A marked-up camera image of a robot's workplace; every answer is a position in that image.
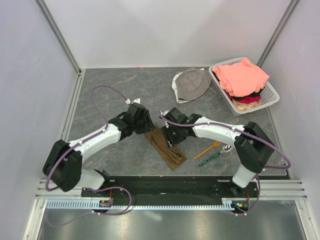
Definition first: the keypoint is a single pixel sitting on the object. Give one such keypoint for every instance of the white plastic laundry basket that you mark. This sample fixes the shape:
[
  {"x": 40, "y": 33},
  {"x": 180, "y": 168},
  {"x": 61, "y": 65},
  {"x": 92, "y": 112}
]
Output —
[{"x": 269, "y": 95}]

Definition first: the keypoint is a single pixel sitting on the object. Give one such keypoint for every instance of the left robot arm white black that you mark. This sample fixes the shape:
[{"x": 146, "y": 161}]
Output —
[{"x": 64, "y": 165}]

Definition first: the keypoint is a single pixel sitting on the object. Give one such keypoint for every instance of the brown cloth napkin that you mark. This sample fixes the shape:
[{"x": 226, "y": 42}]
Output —
[{"x": 172, "y": 156}]

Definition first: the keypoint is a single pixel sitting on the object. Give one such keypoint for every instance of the spoon with green handle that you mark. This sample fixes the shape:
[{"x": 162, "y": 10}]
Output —
[{"x": 225, "y": 149}]

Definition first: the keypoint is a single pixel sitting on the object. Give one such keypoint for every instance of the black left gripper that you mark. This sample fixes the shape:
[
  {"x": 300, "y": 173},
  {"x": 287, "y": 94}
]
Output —
[{"x": 148, "y": 125}]

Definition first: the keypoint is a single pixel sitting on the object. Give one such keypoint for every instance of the orange plastic fork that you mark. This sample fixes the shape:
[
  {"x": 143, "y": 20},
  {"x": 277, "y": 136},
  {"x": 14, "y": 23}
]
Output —
[{"x": 215, "y": 144}]

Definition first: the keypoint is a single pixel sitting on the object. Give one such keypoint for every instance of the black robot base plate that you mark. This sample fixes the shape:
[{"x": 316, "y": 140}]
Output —
[{"x": 216, "y": 187}]

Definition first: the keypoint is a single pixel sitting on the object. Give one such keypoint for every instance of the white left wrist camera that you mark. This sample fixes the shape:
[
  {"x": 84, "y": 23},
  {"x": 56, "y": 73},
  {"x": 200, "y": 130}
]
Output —
[{"x": 137, "y": 100}]

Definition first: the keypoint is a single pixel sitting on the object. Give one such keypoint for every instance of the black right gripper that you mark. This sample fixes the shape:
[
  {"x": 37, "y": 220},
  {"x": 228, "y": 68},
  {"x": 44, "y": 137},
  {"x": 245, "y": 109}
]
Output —
[{"x": 171, "y": 140}]

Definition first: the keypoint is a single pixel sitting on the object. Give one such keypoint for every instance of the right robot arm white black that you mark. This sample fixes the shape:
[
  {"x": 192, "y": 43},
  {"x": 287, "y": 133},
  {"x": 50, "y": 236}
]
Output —
[{"x": 252, "y": 145}]

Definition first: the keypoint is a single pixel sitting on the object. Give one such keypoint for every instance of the red and dark clothes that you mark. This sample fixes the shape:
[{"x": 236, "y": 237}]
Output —
[{"x": 247, "y": 102}]

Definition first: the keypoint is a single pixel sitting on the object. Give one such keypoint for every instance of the grey slotted cable duct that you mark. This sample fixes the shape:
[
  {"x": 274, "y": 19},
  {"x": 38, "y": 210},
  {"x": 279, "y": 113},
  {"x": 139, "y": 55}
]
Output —
[{"x": 76, "y": 204}]

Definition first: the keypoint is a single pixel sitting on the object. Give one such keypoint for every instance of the grey bucket hat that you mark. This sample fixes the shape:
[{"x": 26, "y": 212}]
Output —
[{"x": 191, "y": 84}]

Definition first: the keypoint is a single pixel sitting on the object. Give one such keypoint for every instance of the salmon pink folded garment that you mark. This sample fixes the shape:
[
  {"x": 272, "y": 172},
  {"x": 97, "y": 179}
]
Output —
[{"x": 241, "y": 78}]

